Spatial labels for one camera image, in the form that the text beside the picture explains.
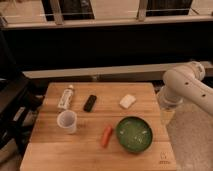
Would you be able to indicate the orange red pepper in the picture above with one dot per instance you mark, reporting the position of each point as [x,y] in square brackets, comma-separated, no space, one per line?
[106,136]

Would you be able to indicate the clear plastic cup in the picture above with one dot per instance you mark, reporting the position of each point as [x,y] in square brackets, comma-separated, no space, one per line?
[68,121]

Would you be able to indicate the small white bottle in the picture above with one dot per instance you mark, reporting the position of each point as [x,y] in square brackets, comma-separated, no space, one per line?
[66,98]

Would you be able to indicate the green bowl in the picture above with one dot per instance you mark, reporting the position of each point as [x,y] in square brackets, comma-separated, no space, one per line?
[134,134]

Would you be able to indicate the black furniture at left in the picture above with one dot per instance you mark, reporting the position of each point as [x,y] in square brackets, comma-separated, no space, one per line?
[16,101]

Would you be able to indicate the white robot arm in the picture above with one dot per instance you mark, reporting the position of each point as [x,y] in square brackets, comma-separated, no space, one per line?
[185,82]

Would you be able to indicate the white sponge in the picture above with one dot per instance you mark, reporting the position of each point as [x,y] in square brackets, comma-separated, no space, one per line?
[127,101]

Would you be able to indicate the wooden cutting board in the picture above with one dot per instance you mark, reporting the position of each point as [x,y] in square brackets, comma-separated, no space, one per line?
[52,149]

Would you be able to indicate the black rectangular device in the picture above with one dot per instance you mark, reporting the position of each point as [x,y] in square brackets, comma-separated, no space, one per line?
[90,103]

